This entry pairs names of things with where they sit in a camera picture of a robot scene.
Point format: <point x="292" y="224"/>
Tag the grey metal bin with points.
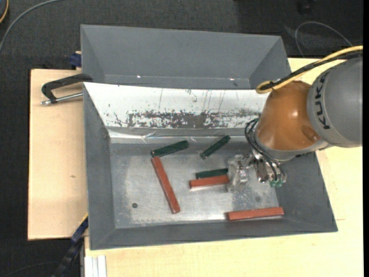
<point x="178" y="53"/>

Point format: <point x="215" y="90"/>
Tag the long red-brown flat block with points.
<point x="166" y="185"/>

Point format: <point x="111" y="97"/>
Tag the dark green flat block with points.
<point x="211" y="173"/>
<point x="170" y="148"/>
<point x="215" y="147"/>

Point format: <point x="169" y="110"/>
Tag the pale wood flat board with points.
<point x="54" y="154"/>

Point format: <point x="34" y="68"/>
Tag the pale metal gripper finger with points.
<point x="237" y="162"/>
<point x="236" y="183"/>

